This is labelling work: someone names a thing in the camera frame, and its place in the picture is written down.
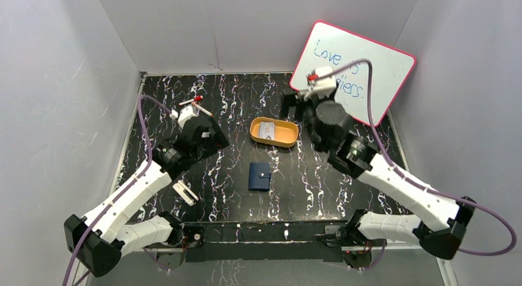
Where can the silver credit card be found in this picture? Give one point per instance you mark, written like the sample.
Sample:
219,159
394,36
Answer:
267,130

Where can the red capped marker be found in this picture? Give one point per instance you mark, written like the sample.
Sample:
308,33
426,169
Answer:
196,98

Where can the aluminium frame rail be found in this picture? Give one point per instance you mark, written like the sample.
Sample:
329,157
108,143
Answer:
272,241

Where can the blue leather card holder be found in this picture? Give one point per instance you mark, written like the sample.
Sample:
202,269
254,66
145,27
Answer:
259,177

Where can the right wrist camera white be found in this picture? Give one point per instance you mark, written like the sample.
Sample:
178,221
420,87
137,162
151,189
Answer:
321,84

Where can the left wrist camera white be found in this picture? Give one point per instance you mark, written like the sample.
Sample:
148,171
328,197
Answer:
184,115

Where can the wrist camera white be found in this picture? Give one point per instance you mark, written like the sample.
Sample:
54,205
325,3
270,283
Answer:
184,115
321,84

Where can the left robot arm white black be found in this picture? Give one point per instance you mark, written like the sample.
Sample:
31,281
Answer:
122,206

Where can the white marker red tip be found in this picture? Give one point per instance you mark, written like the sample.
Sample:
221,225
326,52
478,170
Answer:
201,109

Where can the orange oval tray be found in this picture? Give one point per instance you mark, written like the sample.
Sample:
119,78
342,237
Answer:
286,133

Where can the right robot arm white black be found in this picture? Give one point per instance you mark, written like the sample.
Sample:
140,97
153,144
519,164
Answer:
435,223

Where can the pink framed whiteboard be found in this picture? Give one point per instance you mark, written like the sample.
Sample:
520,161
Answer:
369,74

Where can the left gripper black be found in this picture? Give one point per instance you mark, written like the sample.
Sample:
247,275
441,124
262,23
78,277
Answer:
213,133

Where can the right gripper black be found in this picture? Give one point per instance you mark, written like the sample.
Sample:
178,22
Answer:
289,99

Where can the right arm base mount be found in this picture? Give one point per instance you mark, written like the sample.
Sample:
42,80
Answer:
359,257

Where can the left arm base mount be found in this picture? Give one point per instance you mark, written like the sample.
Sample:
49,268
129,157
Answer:
172,253

